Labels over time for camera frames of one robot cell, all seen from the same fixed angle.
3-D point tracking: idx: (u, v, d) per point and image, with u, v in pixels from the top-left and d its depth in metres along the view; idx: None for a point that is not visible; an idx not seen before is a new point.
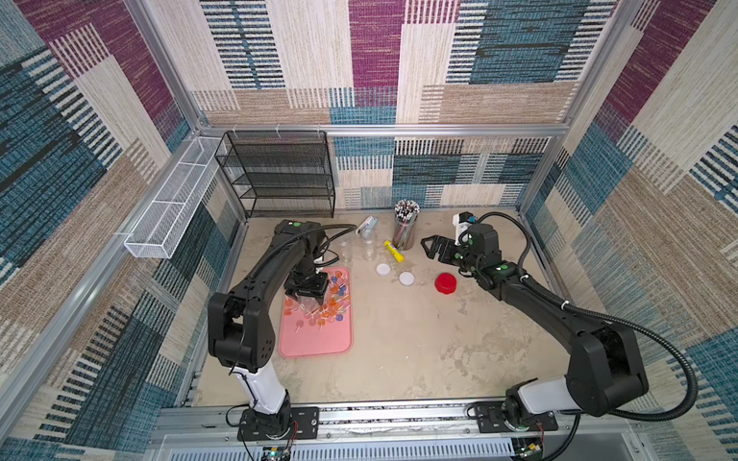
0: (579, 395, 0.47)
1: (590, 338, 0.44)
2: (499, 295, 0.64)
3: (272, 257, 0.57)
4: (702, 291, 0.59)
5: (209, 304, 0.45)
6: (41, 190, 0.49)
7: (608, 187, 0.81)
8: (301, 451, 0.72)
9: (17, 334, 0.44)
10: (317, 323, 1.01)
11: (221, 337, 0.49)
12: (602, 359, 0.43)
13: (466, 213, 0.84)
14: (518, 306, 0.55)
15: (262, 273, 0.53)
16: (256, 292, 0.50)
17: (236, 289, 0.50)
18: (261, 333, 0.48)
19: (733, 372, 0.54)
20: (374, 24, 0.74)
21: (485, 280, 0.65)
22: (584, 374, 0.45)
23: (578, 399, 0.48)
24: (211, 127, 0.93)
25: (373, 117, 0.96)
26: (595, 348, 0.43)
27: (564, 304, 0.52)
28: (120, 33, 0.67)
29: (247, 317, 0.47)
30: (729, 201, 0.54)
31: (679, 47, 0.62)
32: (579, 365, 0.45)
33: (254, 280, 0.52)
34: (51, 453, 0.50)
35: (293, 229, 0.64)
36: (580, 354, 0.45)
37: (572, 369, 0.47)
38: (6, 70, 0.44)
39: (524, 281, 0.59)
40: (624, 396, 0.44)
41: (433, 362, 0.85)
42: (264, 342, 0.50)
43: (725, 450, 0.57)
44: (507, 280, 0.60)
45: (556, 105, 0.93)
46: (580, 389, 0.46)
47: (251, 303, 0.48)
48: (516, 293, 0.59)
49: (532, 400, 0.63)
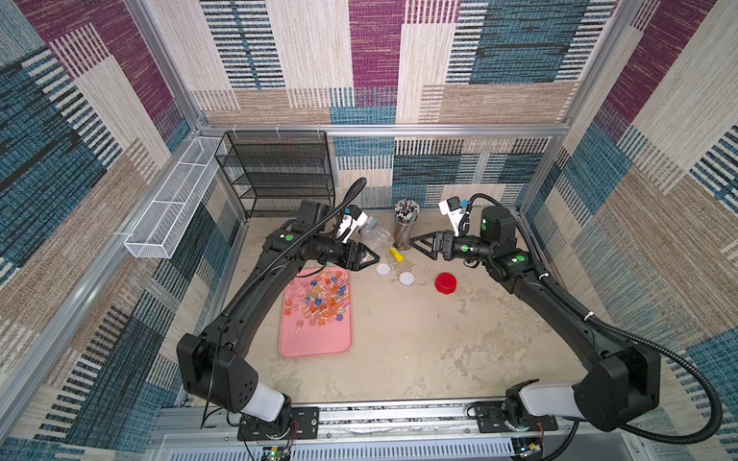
0: (589, 408, 0.46)
1: (614, 360, 0.41)
2: (510, 287, 0.59)
3: (256, 286, 0.49)
4: (702, 291, 0.59)
5: (176, 349, 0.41)
6: (41, 190, 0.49)
7: (608, 187, 0.81)
8: (301, 451, 0.72)
9: (17, 334, 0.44)
10: (317, 322, 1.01)
11: (194, 380, 0.44)
12: (626, 383, 0.41)
13: (451, 198, 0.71)
14: (529, 302, 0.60)
15: (240, 308, 0.46)
16: (230, 336, 0.43)
17: (209, 331, 0.44)
18: (234, 382, 0.43)
19: (733, 372, 0.54)
20: (374, 24, 0.74)
21: (499, 272, 0.59)
22: (602, 393, 0.43)
23: (584, 410, 0.47)
24: (211, 127, 0.93)
25: (373, 117, 0.96)
26: (619, 371, 0.40)
27: (586, 317, 0.47)
28: (120, 33, 0.67)
29: (216, 368, 0.41)
30: (729, 201, 0.54)
31: (679, 47, 0.62)
32: (598, 383, 0.43)
33: (228, 320, 0.45)
34: (51, 453, 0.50)
35: (283, 242, 0.55)
36: (602, 375, 0.42)
37: (585, 384, 0.45)
38: (6, 70, 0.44)
39: (543, 281, 0.54)
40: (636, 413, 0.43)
41: (433, 362, 0.85)
42: (242, 386, 0.45)
43: (725, 450, 0.57)
44: (525, 278, 0.55)
45: (556, 105, 0.93)
46: (591, 404, 0.45)
47: (222, 351, 0.42)
48: (531, 290, 0.54)
49: (532, 401, 0.63)
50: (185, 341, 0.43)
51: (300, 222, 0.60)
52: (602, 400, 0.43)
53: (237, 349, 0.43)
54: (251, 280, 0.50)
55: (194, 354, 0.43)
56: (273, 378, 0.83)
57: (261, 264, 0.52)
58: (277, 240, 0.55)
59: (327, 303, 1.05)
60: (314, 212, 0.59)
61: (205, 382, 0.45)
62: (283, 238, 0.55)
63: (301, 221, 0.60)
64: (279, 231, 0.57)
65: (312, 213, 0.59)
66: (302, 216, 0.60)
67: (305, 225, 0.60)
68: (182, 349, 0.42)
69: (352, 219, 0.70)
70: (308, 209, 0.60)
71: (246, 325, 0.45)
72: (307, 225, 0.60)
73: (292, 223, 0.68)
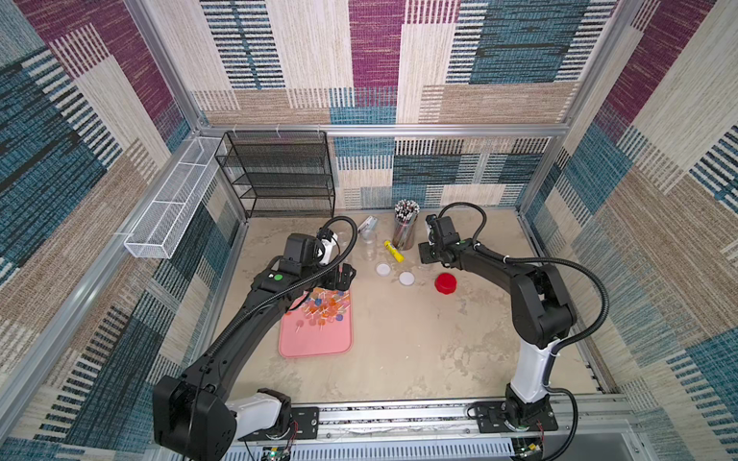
0: (522, 329, 0.56)
1: (524, 278, 0.53)
2: (460, 265, 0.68)
3: (241, 327, 0.48)
4: (702, 292, 0.59)
5: (153, 392, 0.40)
6: (41, 191, 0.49)
7: (608, 187, 0.81)
8: (301, 451, 0.72)
9: (17, 334, 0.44)
10: (317, 323, 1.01)
11: (168, 430, 0.41)
12: (532, 293, 0.52)
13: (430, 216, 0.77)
14: (476, 271, 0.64)
15: (224, 349, 0.45)
16: (210, 378, 0.42)
17: (190, 373, 0.42)
18: (213, 429, 0.40)
19: (733, 372, 0.54)
20: (374, 24, 0.74)
21: (448, 255, 0.76)
22: (522, 308, 0.54)
23: (521, 333, 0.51)
24: (211, 127, 0.93)
25: (373, 117, 0.96)
26: (526, 284, 0.52)
27: (505, 256, 0.63)
28: (120, 33, 0.67)
29: (194, 413, 0.39)
30: (729, 201, 0.54)
31: (679, 47, 0.62)
32: (518, 302, 0.55)
33: (211, 360, 0.44)
34: (51, 453, 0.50)
35: (275, 282, 0.55)
36: (518, 293, 0.54)
37: (514, 307, 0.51)
38: (6, 71, 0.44)
39: (477, 249, 0.69)
40: (555, 322, 0.52)
41: (433, 363, 0.85)
42: (221, 434, 0.42)
43: (725, 450, 0.57)
44: (465, 250, 0.70)
45: (556, 105, 0.93)
46: (522, 325, 0.56)
47: (202, 395, 0.40)
48: (473, 259, 0.69)
49: (524, 390, 0.65)
50: (163, 382, 0.41)
51: (287, 259, 0.61)
52: (525, 314, 0.54)
53: (218, 392, 0.41)
54: (236, 320, 0.49)
55: (171, 400, 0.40)
56: (272, 378, 0.83)
57: (249, 304, 0.52)
58: (267, 280, 0.56)
59: (327, 303, 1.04)
60: (301, 250, 0.60)
61: (180, 431, 0.42)
62: (275, 278, 0.56)
63: (288, 257, 0.60)
64: (267, 272, 0.57)
65: (300, 251, 0.59)
66: (289, 254, 0.60)
67: (292, 261, 0.60)
68: (160, 392, 0.40)
69: (328, 243, 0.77)
70: (295, 247, 0.60)
71: (229, 365, 0.44)
72: (295, 262, 0.60)
73: (279, 259, 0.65)
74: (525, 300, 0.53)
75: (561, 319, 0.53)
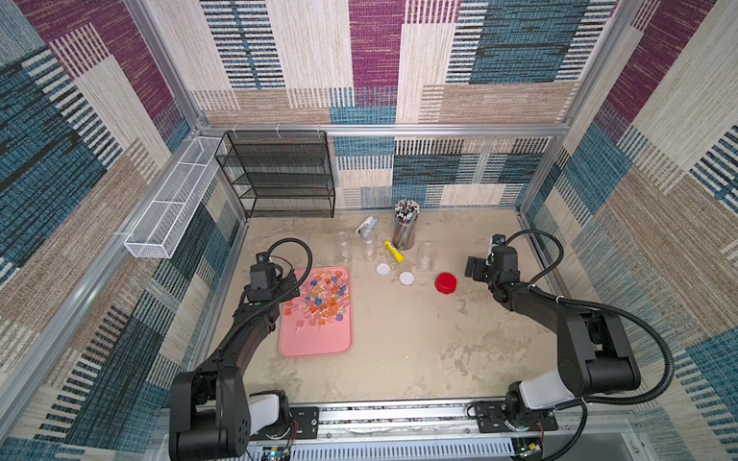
0: (568, 374, 0.49)
1: (576, 317, 0.48)
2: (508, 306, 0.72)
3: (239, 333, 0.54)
4: (702, 291, 0.59)
5: (172, 383, 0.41)
6: (41, 190, 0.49)
7: (608, 187, 0.81)
8: (301, 451, 0.72)
9: (17, 333, 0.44)
10: (317, 323, 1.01)
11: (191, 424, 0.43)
12: (582, 334, 0.47)
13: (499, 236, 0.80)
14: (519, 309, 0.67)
15: (233, 344, 0.51)
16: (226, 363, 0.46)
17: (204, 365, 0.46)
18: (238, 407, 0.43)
19: (733, 372, 0.54)
20: (374, 24, 0.74)
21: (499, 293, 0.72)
22: (568, 349, 0.48)
23: (564, 378, 0.50)
24: (211, 127, 0.93)
25: (373, 117, 0.96)
26: (576, 324, 0.48)
27: (558, 297, 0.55)
28: (120, 33, 0.67)
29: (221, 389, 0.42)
30: (729, 201, 0.54)
31: (679, 47, 0.62)
32: (564, 341, 0.49)
33: (222, 353, 0.49)
34: (51, 453, 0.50)
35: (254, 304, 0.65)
36: (566, 331, 0.48)
37: (562, 349, 0.50)
38: (6, 70, 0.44)
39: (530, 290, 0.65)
40: (610, 373, 0.45)
41: (433, 362, 0.85)
42: (241, 420, 0.44)
43: (725, 450, 0.57)
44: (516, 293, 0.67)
45: (556, 105, 0.93)
46: (567, 367, 0.49)
47: (225, 373, 0.44)
48: (521, 301, 0.66)
49: (533, 400, 0.63)
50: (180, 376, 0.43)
51: (256, 289, 0.68)
52: (571, 355, 0.48)
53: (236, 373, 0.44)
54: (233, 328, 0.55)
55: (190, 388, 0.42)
56: (272, 378, 0.83)
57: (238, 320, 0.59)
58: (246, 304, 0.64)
59: (327, 303, 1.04)
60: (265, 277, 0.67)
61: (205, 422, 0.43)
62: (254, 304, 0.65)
63: (256, 287, 0.68)
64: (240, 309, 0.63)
65: (264, 279, 0.68)
66: (256, 282, 0.68)
67: (261, 290, 0.68)
68: (178, 384, 0.42)
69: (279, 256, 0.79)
70: (258, 274, 0.67)
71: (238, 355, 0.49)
72: (264, 290, 0.68)
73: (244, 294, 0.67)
74: (572, 339, 0.47)
75: (617, 370, 0.45)
